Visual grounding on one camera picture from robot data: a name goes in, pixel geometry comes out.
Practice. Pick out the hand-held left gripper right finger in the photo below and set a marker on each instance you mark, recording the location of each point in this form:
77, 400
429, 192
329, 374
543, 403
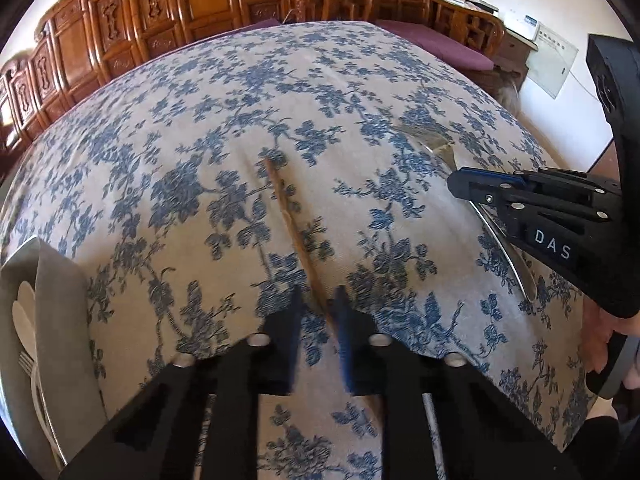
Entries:
346, 325

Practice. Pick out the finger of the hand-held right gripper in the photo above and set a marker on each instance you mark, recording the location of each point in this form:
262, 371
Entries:
500, 174
470, 187

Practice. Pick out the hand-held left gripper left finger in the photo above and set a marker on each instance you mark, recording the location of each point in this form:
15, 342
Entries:
294, 320

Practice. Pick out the metal fork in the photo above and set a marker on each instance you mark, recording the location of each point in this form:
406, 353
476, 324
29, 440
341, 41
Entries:
435, 147

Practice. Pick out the brown wooden chopstick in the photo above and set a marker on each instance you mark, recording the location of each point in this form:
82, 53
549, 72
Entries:
292, 230

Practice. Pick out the grey utensil tray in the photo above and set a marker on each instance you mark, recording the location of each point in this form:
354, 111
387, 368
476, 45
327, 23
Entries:
65, 320

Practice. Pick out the white round ladle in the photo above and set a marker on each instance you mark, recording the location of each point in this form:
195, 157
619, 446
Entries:
26, 292

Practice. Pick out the white plastic fork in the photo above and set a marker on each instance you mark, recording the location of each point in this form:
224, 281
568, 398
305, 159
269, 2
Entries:
27, 365

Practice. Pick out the white rice spoon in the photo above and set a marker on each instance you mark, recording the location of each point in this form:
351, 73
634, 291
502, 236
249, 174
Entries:
22, 327

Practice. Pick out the person's right hand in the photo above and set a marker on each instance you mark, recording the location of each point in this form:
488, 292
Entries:
597, 340

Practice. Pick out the purple seat cushion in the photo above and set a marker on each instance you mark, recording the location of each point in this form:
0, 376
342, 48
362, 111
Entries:
440, 45

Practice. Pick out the carved wooden bench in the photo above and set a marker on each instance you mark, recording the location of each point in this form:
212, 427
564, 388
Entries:
465, 25

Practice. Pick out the blue floral tablecloth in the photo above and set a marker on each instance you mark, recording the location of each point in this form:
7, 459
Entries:
200, 160

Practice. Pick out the white wall panel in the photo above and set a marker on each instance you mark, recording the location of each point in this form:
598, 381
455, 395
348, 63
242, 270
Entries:
550, 60

